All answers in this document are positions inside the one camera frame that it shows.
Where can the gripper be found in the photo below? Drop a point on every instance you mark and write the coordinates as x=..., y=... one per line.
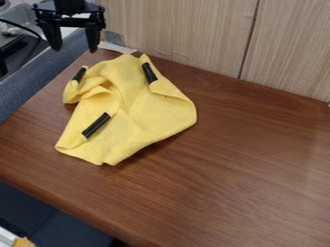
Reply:
x=68, y=12

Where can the yellow cloth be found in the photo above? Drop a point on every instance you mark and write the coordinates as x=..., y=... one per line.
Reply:
x=129, y=109

